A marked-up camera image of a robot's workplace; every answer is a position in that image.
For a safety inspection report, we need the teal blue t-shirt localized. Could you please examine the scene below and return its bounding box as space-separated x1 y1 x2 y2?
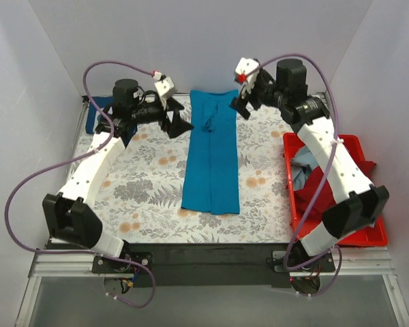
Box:
181 90 240 215

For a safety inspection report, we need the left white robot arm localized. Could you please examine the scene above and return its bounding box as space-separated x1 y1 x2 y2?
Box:
42 76 194 273

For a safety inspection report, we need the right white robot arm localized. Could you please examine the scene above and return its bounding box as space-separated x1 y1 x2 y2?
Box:
230 54 389 271

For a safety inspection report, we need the folded navy printed t-shirt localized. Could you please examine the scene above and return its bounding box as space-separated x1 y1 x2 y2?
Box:
85 96 113 135

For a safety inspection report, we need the light blue t-shirt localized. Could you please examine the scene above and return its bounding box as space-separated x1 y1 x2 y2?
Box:
290 146 318 191

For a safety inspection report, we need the dark red t-shirt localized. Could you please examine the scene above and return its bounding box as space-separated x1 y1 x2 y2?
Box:
294 161 377 221

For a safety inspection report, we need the red plastic bin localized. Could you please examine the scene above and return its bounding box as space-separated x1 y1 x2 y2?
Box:
283 133 388 247

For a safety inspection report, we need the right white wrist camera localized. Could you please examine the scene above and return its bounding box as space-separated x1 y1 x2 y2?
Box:
234 57 260 93

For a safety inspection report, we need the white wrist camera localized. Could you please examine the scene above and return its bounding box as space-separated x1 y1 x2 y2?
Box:
154 76 177 100
234 57 260 93

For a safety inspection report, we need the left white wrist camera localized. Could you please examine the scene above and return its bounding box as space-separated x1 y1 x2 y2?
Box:
154 76 177 100

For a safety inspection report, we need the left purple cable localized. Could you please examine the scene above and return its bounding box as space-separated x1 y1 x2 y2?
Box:
3 61 163 309

